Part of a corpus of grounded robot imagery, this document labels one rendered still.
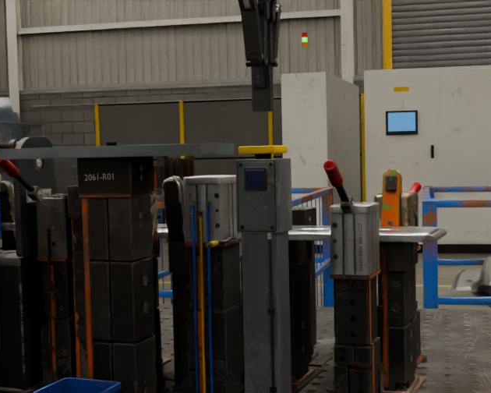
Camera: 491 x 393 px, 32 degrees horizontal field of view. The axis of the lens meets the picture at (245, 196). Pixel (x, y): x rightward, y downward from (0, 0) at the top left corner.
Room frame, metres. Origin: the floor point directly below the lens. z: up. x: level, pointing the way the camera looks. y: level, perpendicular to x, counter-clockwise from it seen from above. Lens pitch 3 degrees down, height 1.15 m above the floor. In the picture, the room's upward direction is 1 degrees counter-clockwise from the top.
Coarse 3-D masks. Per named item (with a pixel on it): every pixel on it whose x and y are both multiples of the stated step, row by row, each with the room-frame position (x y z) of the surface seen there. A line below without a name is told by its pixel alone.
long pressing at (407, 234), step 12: (300, 228) 1.67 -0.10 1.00; (312, 228) 1.67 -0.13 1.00; (324, 228) 1.66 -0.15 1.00; (384, 228) 1.62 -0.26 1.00; (396, 228) 1.62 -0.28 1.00; (408, 228) 1.61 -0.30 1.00; (420, 228) 1.61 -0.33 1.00; (432, 228) 1.60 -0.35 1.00; (312, 240) 1.56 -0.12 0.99; (324, 240) 1.55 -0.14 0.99; (384, 240) 1.51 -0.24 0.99; (396, 240) 1.50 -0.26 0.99; (408, 240) 1.49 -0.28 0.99; (420, 240) 1.49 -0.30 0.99; (432, 240) 1.50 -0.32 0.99
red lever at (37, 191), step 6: (0, 162) 1.49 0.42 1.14; (6, 162) 1.50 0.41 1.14; (6, 168) 1.50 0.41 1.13; (12, 168) 1.51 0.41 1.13; (12, 174) 1.52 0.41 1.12; (18, 174) 1.53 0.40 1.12; (18, 180) 1.55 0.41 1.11; (24, 180) 1.55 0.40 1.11; (24, 186) 1.56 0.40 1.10; (30, 186) 1.56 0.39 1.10; (36, 186) 1.58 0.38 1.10; (30, 192) 1.57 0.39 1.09; (36, 192) 1.58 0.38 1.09; (42, 192) 1.59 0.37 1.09; (30, 198) 1.59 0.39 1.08; (36, 198) 1.58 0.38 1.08
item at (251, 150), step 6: (240, 150) 1.31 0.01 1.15; (246, 150) 1.31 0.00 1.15; (252, 150) 1.31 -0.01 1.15; (258, 150) 1.30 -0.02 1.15; (264, 150) 1.30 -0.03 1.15; (270, 150) 1.30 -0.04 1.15; (276, 150) 1.30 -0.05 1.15; (282, 150) 1.33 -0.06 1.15; (258, 156) 1.32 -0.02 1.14; (264, 156) 1.32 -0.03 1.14; (270, 156) 1.33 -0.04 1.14
